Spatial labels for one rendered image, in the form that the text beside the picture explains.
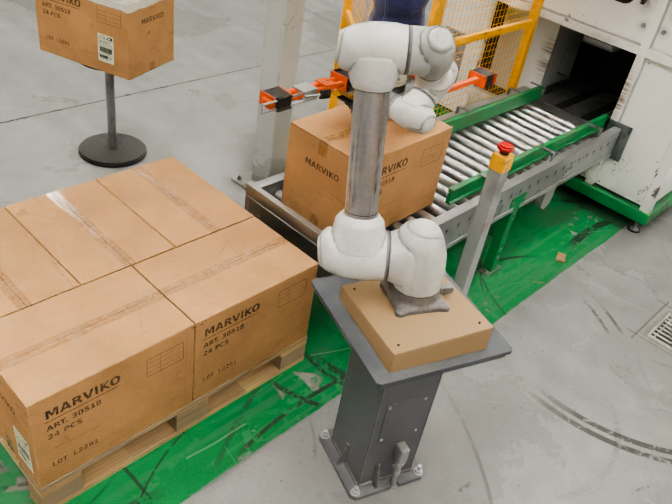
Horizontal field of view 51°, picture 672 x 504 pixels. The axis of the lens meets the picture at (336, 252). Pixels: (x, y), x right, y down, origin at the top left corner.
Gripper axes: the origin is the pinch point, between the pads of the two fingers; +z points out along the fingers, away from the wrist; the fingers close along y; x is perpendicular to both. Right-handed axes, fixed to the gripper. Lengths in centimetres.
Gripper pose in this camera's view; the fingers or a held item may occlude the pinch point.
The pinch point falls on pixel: (344, 80)
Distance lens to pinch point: 269.8
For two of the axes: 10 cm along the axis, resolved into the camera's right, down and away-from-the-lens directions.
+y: -1.4, 8.0, 5.9
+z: -7.2, -4.9, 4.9
